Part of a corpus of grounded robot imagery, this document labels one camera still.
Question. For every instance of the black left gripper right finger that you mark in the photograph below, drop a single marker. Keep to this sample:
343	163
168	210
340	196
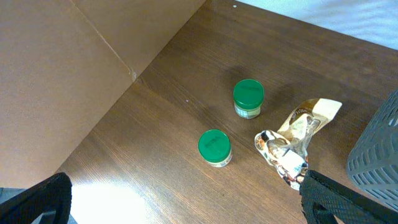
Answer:
325	200

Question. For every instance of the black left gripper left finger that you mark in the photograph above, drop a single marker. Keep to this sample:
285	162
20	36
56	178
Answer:
50	201

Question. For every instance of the crumpled white brown wrapper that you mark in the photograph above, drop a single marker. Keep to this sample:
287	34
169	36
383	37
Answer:
280	153

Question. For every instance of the grey plastic basket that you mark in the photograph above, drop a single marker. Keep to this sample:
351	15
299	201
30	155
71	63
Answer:
372	163

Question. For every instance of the green lid jar near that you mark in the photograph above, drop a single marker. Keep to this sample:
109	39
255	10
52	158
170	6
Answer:
215	148

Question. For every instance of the green lid jar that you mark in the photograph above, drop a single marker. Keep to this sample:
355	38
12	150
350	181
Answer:
248	96
215	148

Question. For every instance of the green lid jar far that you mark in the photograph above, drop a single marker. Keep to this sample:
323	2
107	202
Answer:
248	96

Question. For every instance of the brown cardboard panel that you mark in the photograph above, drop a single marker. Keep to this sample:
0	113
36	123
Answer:
64	63

